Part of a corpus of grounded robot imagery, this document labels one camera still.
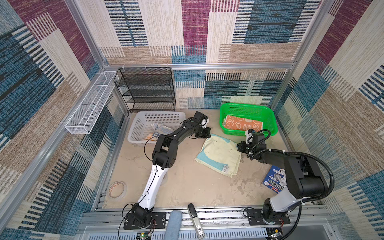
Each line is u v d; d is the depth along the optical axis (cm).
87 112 74
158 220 73
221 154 95
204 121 92
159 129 105
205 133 94
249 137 86
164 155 63
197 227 69
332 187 42
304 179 47
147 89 109
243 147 86
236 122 108
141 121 108
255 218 73
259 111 112
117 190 82
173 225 69
